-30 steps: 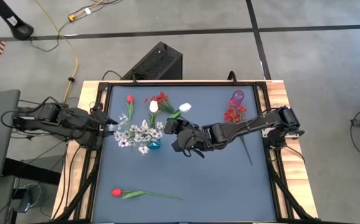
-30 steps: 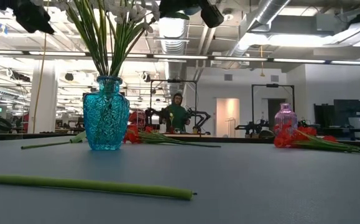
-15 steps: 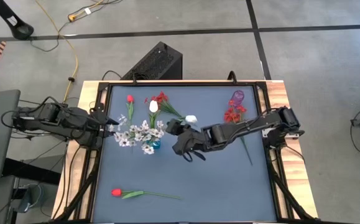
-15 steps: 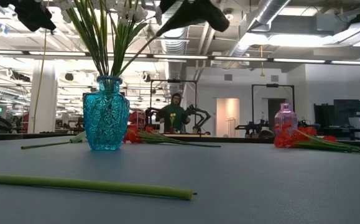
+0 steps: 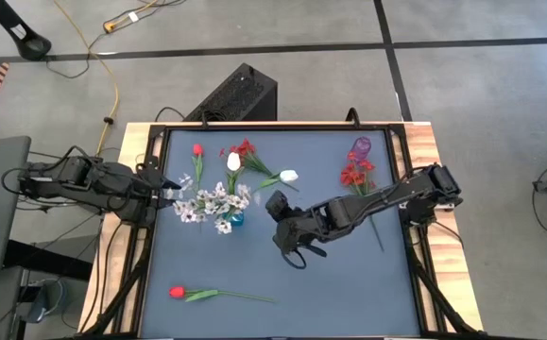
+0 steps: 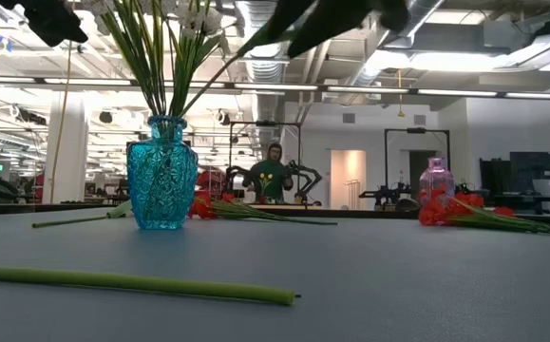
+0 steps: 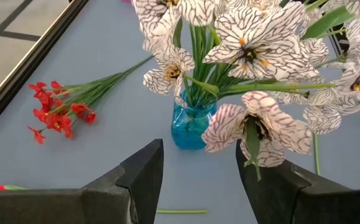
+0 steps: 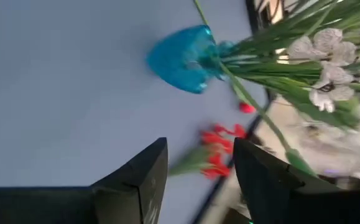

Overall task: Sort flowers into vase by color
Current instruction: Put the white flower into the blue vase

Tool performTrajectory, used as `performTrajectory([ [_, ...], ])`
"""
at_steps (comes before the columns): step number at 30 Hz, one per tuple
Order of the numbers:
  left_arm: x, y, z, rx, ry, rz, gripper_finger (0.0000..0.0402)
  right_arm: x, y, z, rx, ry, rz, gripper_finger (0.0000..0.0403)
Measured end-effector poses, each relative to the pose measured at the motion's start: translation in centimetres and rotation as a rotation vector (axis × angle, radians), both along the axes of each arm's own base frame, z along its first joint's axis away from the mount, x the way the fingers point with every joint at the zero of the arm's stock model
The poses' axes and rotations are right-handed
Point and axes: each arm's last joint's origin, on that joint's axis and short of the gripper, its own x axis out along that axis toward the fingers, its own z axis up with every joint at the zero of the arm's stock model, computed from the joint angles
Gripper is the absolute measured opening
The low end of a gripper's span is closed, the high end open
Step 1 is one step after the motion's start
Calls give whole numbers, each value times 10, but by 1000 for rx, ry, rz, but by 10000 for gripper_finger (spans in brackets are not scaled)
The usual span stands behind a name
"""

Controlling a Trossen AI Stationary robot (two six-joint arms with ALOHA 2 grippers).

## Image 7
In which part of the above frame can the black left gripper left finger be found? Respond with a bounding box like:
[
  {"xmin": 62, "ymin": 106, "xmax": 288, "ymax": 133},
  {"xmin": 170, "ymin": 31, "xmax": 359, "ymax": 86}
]
[{"xmin": 0, "ymin": 138, "xmax": 165, "ymax": 224}]

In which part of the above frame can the white tulip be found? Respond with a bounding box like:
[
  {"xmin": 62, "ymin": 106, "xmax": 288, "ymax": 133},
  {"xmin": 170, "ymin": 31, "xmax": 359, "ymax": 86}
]
[{"xmin": 312, "ymin": 133, "xmax": 321, "ymax": 175}]

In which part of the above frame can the white veined flower bunch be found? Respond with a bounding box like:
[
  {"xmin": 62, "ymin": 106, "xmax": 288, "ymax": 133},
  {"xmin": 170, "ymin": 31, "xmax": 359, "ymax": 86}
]
[
  {"xmin": 182, "ymin": 74, "xmax": 336, "ymax": 182},
  {"xmin": 132, "ymin": 0, "xmax": 221, "ymax": 110},
  {"xmin": 203, "ymin": 0, "xmax": 360, "ymax": 135}
]

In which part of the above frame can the red flower bunch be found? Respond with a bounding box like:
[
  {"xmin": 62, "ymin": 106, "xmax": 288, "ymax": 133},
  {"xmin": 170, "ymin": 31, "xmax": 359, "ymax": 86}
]
[{"xmin": 27, "ymin": 55, "xmax": 154, "ymax": 146}]

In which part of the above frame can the blue glass vase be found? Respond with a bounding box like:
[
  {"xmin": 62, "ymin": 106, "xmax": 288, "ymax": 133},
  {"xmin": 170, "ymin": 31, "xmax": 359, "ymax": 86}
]
[{"xmin": 170, "ymin": 90, "xmax": 218, "ymax": 151}]

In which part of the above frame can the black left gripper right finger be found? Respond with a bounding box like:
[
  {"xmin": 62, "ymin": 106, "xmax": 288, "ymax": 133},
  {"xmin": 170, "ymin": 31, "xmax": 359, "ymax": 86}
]
[{"xmin": 235, "ymin": 139, "xmax": 360, "ymax": 224}]

